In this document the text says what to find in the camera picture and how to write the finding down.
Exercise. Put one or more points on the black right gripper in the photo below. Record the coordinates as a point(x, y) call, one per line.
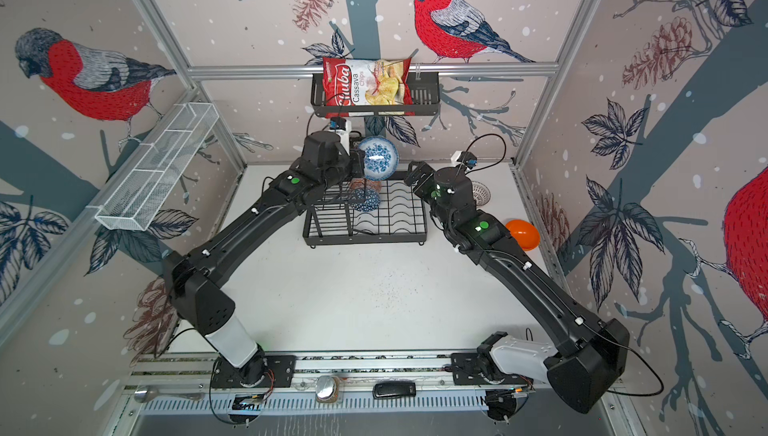
point(424, 173)

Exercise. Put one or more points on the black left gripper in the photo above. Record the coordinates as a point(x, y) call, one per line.
point(357, 160)

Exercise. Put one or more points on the blue floral bowl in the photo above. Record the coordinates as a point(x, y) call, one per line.
point(381, 158)

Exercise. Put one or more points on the orange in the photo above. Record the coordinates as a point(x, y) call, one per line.
point(365, 184)

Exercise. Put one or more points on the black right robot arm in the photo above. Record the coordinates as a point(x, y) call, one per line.
point(585, 355)

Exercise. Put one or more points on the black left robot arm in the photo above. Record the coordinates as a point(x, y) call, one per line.
point(194, 281)

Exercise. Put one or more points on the white brown patterned bowl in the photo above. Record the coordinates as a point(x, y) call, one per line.
point(481, 194)

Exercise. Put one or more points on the red cassava chips bag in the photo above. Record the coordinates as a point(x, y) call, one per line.
point(352, 83)

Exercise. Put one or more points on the orange plastic bowl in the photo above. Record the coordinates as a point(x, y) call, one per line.
point(524, 233)

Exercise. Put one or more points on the black remote fob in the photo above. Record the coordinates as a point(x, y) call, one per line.
point(394, 389)

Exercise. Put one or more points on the silver bell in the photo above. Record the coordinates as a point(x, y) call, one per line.
point(327, 389)

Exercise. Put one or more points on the metal ladle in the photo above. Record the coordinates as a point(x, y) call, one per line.
point(146, 394)

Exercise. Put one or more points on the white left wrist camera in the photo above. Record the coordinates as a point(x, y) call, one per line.
point(342, 128)

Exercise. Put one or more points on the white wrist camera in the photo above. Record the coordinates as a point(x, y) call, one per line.
point(464, 161)
point(342, 128)

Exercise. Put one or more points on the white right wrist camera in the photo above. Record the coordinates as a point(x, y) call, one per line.
point(464, 161)

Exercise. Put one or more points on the black wire dish rack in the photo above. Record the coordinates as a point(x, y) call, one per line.
point(400, 218)

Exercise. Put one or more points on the black wall shelf basket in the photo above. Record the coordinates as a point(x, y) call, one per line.
point(423, 88)

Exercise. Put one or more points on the white wire wall basket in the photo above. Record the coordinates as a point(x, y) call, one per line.
point(135, 202)

